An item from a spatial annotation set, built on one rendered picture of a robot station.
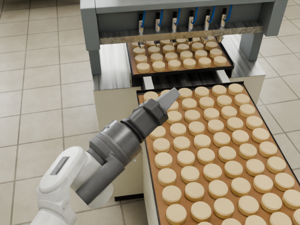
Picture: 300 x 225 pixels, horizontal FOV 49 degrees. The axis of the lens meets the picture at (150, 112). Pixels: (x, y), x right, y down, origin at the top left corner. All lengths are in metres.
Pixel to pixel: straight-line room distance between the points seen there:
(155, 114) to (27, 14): 3.40
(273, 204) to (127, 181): 1.01
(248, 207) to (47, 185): 0.50
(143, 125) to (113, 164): 0.10
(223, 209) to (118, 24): 0.75
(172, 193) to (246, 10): 0.78
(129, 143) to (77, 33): 2.87
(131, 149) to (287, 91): 2.28
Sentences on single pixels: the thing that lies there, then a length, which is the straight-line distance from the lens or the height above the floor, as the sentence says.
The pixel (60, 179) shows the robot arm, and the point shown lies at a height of 1.18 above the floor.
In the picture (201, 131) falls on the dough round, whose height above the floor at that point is 0.92.
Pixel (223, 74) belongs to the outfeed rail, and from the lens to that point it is 1.31.
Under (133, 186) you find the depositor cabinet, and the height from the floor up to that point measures 0.16.
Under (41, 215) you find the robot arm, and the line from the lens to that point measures 0.62.
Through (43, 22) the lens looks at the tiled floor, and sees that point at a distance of 3.76.
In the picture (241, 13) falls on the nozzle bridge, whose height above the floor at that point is 1.08.
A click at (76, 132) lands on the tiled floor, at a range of 2.35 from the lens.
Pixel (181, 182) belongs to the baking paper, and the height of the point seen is 0.90.
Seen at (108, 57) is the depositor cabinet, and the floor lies 0.84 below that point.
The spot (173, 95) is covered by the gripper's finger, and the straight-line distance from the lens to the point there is 0.70.
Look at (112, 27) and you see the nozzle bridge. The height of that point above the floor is 1.06.
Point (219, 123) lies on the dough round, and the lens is 1.06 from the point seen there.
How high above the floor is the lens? 1.65
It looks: 43 degrees down
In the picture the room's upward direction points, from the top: straight up
